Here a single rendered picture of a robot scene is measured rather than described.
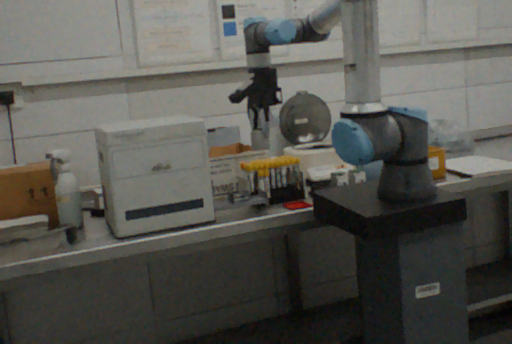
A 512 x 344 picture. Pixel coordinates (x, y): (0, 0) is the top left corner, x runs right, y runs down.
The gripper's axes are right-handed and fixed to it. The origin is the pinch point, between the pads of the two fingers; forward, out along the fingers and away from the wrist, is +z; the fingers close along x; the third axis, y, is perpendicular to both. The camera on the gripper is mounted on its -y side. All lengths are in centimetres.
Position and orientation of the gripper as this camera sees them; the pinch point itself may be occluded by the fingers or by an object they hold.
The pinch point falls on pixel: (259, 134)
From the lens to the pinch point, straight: 180.2
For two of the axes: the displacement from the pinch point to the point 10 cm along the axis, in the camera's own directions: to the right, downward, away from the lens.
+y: 8.2, -1.5, 5.5
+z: 0.9, 9.9, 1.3
